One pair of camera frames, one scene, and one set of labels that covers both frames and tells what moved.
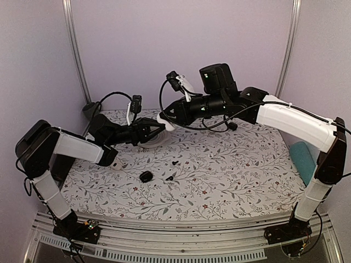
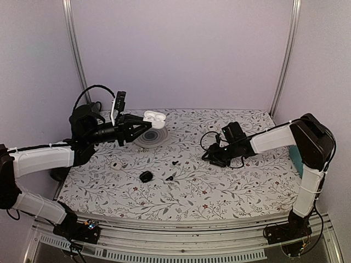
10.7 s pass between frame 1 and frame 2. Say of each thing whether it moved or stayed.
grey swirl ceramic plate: stayed
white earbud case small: stayed
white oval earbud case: moved
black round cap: stayed
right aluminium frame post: stayed
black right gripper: moved
